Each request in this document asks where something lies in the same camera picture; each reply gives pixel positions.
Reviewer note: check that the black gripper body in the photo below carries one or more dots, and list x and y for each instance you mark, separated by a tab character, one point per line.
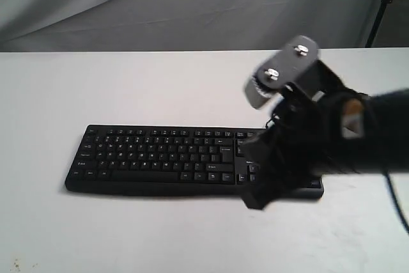
313	128

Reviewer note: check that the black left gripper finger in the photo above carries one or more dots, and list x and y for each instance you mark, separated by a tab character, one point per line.
264	149

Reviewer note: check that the black acer keyboard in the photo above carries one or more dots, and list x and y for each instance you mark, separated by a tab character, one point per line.
154	161

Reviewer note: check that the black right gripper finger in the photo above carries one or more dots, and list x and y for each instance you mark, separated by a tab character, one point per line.
270	186

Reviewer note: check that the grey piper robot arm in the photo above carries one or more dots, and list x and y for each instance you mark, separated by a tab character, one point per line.
391	114

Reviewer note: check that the grey backdrop cloth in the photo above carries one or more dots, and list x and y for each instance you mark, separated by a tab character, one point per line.
181	25

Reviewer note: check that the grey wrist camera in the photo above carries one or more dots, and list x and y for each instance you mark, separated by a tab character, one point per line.
294	66

